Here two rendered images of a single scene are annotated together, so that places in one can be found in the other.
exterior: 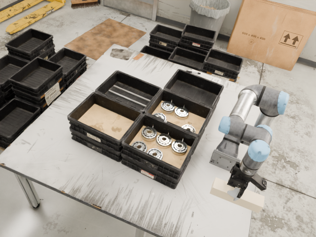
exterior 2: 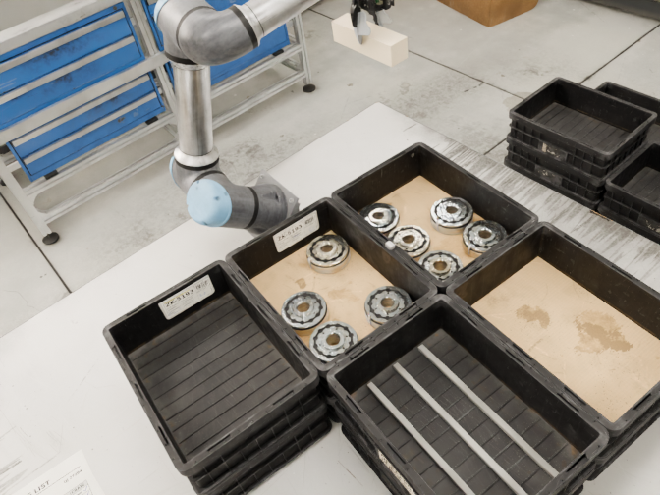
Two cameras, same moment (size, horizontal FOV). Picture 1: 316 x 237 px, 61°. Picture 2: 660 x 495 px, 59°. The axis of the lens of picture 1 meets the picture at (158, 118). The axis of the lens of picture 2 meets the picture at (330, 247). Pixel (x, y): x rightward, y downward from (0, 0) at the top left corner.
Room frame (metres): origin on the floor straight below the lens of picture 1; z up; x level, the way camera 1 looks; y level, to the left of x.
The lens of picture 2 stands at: (1.93, 0.44, 1.88)
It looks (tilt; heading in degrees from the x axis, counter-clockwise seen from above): 47 degrees down; 223
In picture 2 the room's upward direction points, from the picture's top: 11 degrees counter-clockwise
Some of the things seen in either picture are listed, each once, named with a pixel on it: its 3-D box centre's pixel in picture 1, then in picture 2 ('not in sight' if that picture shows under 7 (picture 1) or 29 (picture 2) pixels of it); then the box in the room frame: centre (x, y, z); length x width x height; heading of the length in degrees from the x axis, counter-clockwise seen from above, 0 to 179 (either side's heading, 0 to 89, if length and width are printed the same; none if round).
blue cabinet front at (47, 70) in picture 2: not in sight; (76, 94); (0.82, -1.93, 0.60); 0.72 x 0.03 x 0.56; 165
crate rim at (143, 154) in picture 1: (160, 140); (429, 209); (1.06, -0.04, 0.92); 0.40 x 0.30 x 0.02; 71
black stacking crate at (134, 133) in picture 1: (159, 146); (429, 224); (1.06, -0.04, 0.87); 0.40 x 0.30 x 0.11; 71
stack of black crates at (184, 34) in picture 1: (195, 49); not in sight; (3.10, -0.33, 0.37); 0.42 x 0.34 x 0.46; 75
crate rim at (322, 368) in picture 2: (179, 111); (325, 276); (1.34, -0.14, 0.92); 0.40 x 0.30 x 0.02; 71
